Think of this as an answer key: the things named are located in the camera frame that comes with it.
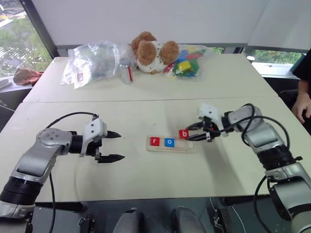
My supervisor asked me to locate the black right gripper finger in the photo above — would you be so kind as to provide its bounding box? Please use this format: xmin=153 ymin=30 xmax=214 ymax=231
xmin=185 ymin=121 xmax=205 ymax=131
xmin=188 ymin=133 xmax=207 ymax=142

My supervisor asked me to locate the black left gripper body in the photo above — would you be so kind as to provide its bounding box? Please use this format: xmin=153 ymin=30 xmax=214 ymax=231
xmin=85 ymin=140 xmax=103 ymax=161

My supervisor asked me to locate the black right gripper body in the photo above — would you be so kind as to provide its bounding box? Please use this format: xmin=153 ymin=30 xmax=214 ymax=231
xmin=202 ymin=116 xmax=219 ymax=143

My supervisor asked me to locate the wooden letter tray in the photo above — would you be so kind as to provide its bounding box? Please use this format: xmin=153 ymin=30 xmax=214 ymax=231
xmin=146 ymin=135 xmax=197 ymax=154

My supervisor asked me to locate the bag of coloured blocks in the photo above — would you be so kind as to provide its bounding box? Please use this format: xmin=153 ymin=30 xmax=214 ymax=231
xmin=163 ymin=44 xmax=212 ymax=83

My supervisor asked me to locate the bystander bare hand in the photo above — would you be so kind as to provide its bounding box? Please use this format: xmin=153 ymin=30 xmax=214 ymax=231
xmin=291 ymin=96 xmax=311 ymax=123

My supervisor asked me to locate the clear plastic bag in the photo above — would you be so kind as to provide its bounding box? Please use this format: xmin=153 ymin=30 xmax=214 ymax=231
xmin=60 ymin=40 xmax=130 ymax=90

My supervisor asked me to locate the brown and white teddy bear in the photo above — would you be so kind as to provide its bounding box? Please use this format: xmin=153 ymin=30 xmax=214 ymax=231
xmin=131 ymin=31 xmax=181 ymax=75

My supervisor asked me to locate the brown crumpled cloth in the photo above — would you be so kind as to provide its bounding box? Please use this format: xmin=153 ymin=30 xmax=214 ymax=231
xmin=13 ymin=67 xmax=45 ymax=86

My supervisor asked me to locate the bystander black sleeve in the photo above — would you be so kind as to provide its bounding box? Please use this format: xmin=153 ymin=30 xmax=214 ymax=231
xmin=292 ymin=48 xmax=311 ymax=82

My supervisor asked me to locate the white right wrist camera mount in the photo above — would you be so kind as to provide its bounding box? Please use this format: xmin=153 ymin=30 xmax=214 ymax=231
xmin=197 ymin=103 xmax=223 ymax=130

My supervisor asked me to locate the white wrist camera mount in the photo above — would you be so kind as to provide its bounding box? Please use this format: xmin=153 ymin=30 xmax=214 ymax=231
xmin=79 ymin=117 xmax=108 ymax=158
xmin=197 ymin=103 xmax=223 ymax=130

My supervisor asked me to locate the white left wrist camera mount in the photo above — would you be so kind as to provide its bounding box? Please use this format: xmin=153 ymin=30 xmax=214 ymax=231
xmin=79 ymin=117 xmax=108 ymax=158

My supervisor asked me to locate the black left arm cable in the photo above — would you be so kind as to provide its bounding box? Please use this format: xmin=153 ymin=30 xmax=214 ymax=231
xmin=45 ymin=111 xmax=100 ymax=233

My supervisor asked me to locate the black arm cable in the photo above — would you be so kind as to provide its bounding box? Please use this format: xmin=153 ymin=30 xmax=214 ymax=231
xmin=45 ymin=111 xmax=100 ymax=233
xmin=218 ymin=103 xmax=291 ymax=220

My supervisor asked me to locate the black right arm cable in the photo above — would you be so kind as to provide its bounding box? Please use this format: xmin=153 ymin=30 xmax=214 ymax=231
xmin=218 ymin=103 xmax=291 ymax=220

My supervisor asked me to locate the black table bracket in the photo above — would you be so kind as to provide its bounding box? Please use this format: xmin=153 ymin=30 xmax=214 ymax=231
xmin=77 ymin=213 xmax=97 ymax=233
xmin=208 ymin=197 xmax=232 ymax=233

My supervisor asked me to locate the black window frame pillar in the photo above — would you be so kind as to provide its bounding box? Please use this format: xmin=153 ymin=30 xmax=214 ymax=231
xmin=25 ymin=0 xmax=59 ymax=59

